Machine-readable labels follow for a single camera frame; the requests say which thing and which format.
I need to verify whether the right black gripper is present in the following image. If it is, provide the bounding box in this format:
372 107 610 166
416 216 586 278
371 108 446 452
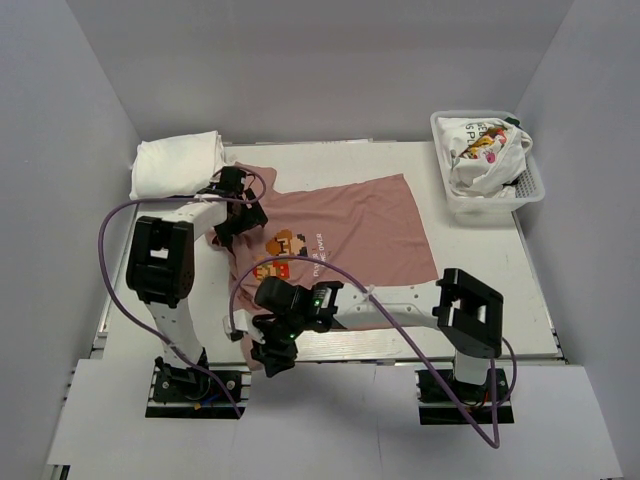
249 309 307 377

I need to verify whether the pink mario t shirt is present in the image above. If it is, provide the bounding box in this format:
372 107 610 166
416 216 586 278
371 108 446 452
208 162 439 371

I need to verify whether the white green spongebob t shirt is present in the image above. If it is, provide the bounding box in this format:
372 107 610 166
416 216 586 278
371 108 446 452
433 116 533 200

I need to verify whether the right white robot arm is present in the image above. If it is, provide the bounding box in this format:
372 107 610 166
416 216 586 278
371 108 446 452
250 268 504 399

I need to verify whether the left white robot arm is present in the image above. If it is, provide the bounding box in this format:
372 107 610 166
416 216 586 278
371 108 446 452
126 167 268 399

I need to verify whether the folded white t shirt stack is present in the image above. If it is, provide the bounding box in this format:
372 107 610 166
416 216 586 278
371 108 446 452
129 131 226 200

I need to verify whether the white plastic basket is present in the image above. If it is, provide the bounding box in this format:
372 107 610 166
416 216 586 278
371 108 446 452
430 110 545 222

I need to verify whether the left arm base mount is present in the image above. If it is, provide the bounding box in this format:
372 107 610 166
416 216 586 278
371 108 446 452
145 356 251 420

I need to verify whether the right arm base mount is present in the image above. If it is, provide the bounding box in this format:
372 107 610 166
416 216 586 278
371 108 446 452
416 368 515 426

